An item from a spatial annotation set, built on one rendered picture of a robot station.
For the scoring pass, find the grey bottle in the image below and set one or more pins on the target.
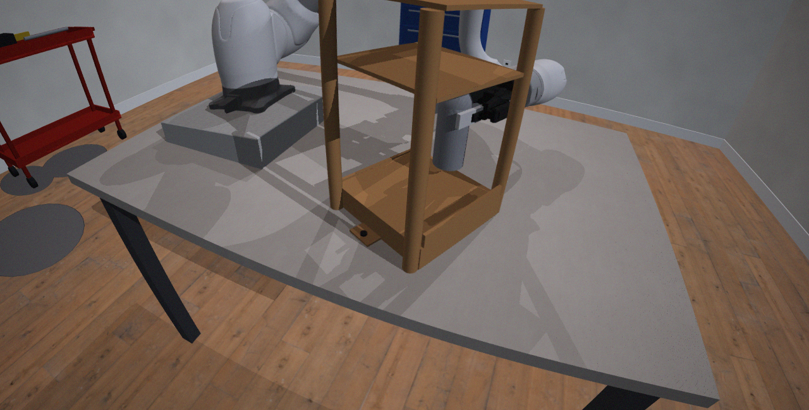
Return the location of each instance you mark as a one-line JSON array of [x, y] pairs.
[[450, 143]]

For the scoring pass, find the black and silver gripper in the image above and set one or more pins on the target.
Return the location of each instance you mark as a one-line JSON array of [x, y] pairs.
[[495, 101]]

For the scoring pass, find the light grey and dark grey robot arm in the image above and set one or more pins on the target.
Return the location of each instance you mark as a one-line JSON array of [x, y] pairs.
[[250, 37]]

